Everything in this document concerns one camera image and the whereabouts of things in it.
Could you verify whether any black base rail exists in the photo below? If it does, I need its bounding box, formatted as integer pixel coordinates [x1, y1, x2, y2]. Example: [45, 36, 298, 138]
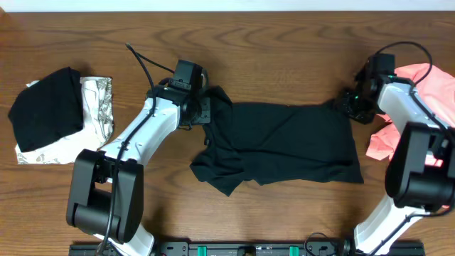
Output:
[68, 240, 426, 256]

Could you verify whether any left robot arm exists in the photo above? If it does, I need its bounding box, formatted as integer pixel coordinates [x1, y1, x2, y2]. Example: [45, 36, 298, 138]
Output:
[66, 60, 210, 255]

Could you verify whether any white patterned folded garment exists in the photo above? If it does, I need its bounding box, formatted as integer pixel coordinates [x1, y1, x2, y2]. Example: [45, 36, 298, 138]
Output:
[15, 76, 114, 164]

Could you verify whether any left black cable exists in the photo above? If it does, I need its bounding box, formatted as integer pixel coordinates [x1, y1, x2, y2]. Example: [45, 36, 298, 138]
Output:
[95, 42, 176, 255]

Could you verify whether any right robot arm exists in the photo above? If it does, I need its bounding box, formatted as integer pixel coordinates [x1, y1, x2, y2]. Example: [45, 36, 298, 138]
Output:
[334, 53, 454, 255]

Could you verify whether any black t-shirt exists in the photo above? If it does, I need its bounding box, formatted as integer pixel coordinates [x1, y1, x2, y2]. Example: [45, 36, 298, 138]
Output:
[190, 87, 364, 196]

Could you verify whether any folded black garment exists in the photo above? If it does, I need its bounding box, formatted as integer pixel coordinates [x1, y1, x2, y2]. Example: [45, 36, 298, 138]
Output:
[8, 67, 84, 152]

